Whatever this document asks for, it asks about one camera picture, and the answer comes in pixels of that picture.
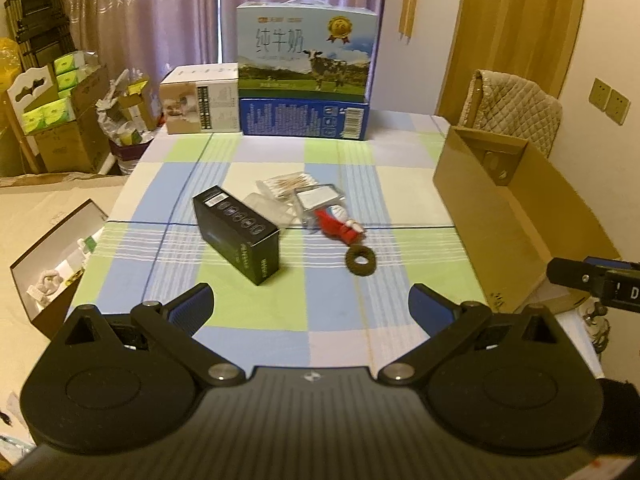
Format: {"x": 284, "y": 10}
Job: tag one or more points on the double wall socket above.
{"x": 609, "y": 101}

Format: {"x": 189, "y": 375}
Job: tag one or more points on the black folding trolley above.
{"x": 41, "y": 29}

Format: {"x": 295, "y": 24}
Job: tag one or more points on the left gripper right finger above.
{"x": 430, "y": 310}

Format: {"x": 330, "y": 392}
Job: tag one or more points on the cardboard box with tissues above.
{"x": 55, "y": 108}

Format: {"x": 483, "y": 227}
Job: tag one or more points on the checkered bed sheet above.
{"x": 313, "y": 311}

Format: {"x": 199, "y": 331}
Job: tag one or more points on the black rectangular box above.
{"x": 246, "y": 239}

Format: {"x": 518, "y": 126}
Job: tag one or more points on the cotton swab packet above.
{"x": 281, "y": 188}

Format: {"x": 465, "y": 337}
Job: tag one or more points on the white product box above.
{"x": 201, "y": 99}

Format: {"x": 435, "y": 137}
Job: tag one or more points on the quilted beige chair cover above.
{"x": 513, "y": 106}

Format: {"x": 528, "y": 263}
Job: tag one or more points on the bin with paper trash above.
{"x": 127, "y": 117}

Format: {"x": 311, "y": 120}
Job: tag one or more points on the blue flat carton box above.
{"x": 305, "y": 118}

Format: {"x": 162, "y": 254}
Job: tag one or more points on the small white card packet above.
{"x": 314, "y": 197}

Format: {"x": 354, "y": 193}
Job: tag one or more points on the milk carton gift box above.
{"x": 304, "y": 50}

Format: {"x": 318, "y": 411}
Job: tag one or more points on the yellow plastic bag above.
{"x": 10, "y": 152}

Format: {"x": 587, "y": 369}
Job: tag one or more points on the brown open shoe box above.
{"x": 47, "y": 276}

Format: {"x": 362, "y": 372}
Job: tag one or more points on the open cardboard box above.
{"x": 514, "y": 213}

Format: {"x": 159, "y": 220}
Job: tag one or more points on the red white cat figurine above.
{"x": 335, "y": 222}

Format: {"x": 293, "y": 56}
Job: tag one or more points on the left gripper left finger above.
{"x": 191, "y": 310}

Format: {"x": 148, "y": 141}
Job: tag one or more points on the wooden door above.
{"x": 533, "y": 39}

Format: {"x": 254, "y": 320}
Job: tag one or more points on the clear plastic bag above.
{"x": 280, "y": 214}

